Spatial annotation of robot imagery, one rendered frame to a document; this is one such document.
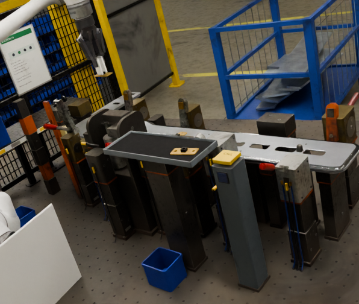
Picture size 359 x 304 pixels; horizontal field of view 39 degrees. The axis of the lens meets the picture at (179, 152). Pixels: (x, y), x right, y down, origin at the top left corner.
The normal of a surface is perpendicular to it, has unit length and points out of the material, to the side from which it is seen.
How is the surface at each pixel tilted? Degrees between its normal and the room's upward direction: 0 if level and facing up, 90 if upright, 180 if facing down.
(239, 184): 90
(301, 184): 90
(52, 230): 90
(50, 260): 90
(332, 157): 0
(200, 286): 0
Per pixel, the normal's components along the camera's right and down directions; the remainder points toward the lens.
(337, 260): -0.23, -0.87
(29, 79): 0.77, 0.11
